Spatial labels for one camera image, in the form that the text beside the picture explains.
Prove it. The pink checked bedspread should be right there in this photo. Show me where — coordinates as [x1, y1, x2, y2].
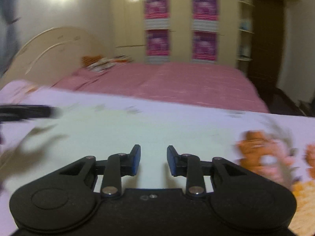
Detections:
[54, 62, 269, 113]

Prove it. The cream corner shelf unit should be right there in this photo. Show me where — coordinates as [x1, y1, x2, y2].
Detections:
[236, 0, 254, 75]

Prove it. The pale green small cloth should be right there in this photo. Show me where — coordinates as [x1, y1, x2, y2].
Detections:
[1, 108, 234, 192]

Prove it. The upper right magenta poster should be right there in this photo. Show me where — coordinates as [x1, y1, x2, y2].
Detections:
[192, 0, 219, 32]

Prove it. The magenta poster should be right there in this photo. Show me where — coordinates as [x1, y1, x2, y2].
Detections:
[145, 29, 170, 65]
[192, 31, 217, 61]
[192, 0, 219, 32]
[144, 0, 170, 30]

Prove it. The cream wardrobe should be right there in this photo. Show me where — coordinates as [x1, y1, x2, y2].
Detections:
[110, 0, 240, 67]

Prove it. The upper left magenta poster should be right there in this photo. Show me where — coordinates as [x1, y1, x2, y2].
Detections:
[144, 0, 170, 30]

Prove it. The floral lilac bed sheet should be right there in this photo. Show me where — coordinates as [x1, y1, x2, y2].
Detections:
[1, 81, 314, 235]

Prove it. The grey curtain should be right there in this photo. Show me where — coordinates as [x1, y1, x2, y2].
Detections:
[1, 0, 20, 76]

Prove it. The lower right magenta poster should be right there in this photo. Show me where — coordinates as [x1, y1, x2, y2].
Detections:
[192, 31, 217, 61]

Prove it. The lower left magenta poster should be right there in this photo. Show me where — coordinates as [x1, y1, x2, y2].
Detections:
[145, 29, 170, 65]

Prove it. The orange white patterned pillow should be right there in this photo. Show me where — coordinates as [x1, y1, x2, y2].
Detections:
[81, 55, 132, 73]

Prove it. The cream rounded headboard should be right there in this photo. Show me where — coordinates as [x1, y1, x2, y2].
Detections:
[1, 27, 106, 88]

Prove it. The dark wooden door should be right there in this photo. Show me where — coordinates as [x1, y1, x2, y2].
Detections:
[247, 0, 284, 96]

